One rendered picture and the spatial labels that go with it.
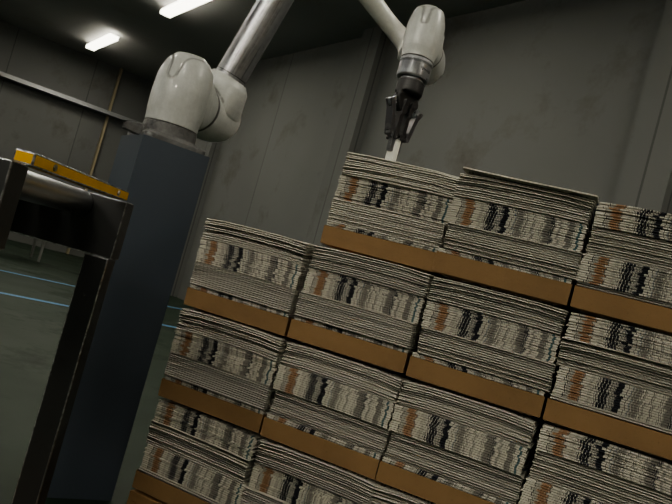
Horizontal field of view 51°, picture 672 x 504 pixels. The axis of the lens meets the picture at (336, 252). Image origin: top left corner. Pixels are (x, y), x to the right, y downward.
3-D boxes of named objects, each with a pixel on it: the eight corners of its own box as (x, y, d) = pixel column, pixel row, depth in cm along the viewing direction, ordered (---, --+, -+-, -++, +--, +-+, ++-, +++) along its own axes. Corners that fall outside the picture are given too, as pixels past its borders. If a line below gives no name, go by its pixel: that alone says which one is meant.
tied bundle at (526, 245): (463, 288, 186) (485, 204, 187) (577, 318, 175) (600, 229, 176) (429, 273, 151) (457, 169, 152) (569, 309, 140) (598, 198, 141)
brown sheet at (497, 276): (464, 285, 186) (468, 270, 186) (576, 315, 175) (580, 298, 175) (430, 269, 151) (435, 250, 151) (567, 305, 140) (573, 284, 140)
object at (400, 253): (341, 250, 181) (346, 234, 181) (449, 279, 171) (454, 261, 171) (318, 241, 167) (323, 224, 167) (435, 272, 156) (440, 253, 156)
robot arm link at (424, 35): (435, 56, 185) (438, 76, 197) (450, 1, 186) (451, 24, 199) (395, 49, 187) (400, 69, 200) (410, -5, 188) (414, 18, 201)
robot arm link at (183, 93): (132, 113, 198) (154, 38, 198) (163, 130, 215) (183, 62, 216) (182, 125, 193) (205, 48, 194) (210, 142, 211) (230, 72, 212)
